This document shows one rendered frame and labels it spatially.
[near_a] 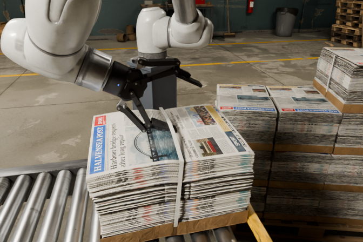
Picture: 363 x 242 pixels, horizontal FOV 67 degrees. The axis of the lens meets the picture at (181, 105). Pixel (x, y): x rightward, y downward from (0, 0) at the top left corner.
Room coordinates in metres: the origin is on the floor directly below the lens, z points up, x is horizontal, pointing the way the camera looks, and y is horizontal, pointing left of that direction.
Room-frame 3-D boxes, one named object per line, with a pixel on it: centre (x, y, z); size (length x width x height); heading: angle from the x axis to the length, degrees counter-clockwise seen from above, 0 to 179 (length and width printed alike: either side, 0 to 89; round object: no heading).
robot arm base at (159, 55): (1.45, 0.17, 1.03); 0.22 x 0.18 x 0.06; 136
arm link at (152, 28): (1.46, 0.15, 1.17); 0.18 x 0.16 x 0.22; 80
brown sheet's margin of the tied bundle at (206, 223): (0.65, -0.07, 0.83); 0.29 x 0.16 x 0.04; 13
